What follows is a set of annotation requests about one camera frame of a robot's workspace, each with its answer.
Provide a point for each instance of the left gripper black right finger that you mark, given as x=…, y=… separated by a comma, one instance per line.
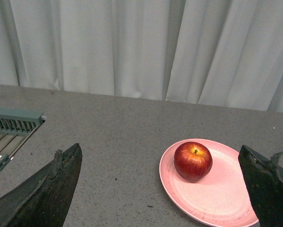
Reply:
x=264, y=181

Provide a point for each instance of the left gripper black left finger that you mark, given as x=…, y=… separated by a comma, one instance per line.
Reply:
x=44, y=199

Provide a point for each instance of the red apple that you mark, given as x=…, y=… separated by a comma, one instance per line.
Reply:
x=192, y=161

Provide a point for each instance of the pink plate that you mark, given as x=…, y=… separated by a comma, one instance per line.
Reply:
x=220, y=199

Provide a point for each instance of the green dish rack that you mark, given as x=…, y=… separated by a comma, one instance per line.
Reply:
x=16, y=127

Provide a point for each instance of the white curtain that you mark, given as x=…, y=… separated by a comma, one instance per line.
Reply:
x=211, y=52

